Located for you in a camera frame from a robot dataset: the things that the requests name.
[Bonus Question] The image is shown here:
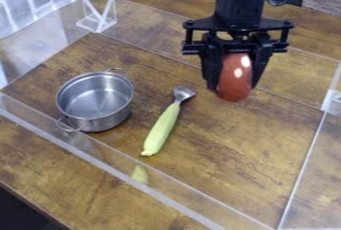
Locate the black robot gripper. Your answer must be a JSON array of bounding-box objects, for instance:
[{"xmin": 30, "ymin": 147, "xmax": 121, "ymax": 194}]
[{"xmin": 181, "ymin": 0, "xmax": 295, "ymax": 93}]

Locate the small silver pot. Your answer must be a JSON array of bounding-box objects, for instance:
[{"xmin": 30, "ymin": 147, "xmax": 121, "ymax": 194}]
[{"xmin": 57, "ymin": 68, "xmax": 136, "ymax": 132}]

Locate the spoon with yellow-green handle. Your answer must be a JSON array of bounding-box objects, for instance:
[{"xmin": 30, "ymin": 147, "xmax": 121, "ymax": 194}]
[{"xmin": 142, "ymin": 86, "xmax": 196, "ymax": 156}]

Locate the clear acrylic triangular bracket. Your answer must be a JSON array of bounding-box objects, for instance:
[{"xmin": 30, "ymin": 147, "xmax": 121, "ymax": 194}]
[{"xmin": 77, "ymin": 0, "xmax": 118, "ymax": 33}]

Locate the clear acrylic enclosure wall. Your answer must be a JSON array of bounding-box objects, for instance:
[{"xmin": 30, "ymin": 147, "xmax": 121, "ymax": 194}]
[{"xmin": 0, "ymin": 0, "xmax": 340, "ymax": 230}]

